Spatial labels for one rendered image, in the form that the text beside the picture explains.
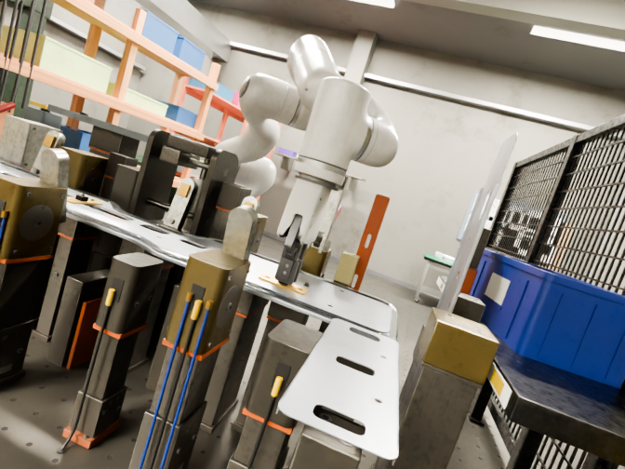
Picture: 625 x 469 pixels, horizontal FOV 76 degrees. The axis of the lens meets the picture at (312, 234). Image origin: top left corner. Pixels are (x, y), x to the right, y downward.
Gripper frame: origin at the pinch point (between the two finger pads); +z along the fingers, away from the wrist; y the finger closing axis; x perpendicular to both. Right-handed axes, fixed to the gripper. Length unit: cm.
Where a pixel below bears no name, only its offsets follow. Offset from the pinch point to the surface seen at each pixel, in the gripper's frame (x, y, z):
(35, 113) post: -95, -35, -10
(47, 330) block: -46, -4, 30
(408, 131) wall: -17, -664, -158
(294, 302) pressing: 3.8, 6.4, 3.2
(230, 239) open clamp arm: -6.6, 12.5, -3.8
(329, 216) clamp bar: 0.6, -19.9, -9.6
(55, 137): -70, -18, -7
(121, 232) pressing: -29.6, 3.9, 3.1
